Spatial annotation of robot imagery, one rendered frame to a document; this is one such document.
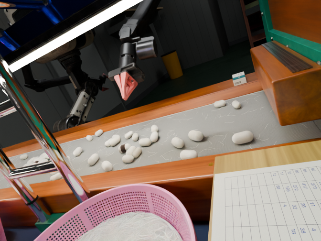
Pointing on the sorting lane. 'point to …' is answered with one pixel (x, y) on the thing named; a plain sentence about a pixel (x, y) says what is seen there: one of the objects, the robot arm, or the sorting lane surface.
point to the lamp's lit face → (75, 32)
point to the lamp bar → (48, 26)
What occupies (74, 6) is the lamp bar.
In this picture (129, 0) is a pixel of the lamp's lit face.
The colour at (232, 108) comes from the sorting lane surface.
